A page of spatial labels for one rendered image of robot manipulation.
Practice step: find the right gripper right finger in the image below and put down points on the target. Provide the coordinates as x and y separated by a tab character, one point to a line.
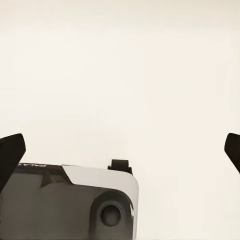
232	149

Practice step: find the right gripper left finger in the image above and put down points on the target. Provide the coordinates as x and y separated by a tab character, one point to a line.
12	150

